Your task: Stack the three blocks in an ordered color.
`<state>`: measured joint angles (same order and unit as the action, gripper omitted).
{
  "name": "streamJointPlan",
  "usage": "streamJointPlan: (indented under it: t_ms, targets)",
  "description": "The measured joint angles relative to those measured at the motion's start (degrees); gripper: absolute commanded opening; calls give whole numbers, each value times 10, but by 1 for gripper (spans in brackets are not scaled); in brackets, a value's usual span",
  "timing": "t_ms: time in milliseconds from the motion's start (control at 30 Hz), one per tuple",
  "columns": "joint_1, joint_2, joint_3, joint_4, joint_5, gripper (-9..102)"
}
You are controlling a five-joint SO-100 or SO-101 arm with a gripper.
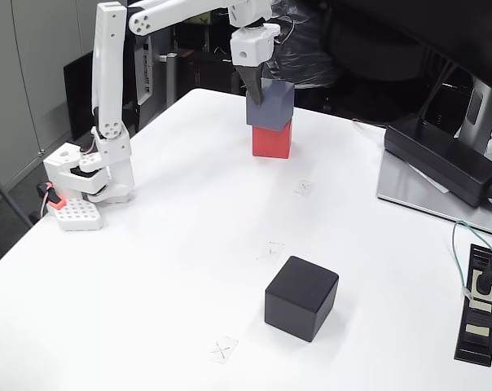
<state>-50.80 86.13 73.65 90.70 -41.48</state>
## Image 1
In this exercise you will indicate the grey cube block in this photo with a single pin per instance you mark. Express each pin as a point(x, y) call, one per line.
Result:
point(276, 108)

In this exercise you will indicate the black cube block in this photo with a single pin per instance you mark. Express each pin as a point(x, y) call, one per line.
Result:
point(299, 301)

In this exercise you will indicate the plastic wrapped black bin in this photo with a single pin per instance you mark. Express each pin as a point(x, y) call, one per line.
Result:
point(311, 61)

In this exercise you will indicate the red cube block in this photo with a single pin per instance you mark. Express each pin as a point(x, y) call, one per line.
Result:
point(270, 142)

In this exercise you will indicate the clear tape X mark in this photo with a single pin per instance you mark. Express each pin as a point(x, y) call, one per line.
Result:
point(304, 187)
point(221, 350)
point(271, 251)

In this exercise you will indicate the black monitor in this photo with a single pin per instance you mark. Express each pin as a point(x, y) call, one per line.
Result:
point(433, 24)

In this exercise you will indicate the black flat panel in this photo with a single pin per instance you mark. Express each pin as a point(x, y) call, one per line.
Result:
point(77, 93)

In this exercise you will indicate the black power adapter brick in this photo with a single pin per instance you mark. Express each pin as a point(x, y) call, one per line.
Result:
point(437, 159)

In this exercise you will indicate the white paper sheet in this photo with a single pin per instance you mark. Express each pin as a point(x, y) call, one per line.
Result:
point(429, 179)

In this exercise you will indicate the silver monitor stand neck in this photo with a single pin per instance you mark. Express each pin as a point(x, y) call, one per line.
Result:
point(480, 106)

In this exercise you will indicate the white perforated clamp block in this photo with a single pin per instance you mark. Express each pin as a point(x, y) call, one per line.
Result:
point(79, 216)

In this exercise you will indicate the black power plug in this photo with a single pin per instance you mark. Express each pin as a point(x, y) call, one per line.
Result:
point(484, 281)

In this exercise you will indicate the black power strip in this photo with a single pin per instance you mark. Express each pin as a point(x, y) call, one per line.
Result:
point(478, 326)

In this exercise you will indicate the grey metal post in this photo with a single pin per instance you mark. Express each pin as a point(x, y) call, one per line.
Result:
point(172, 77)

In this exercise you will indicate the silver monitor base plate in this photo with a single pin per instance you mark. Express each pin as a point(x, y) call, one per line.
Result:
point(401, 183)

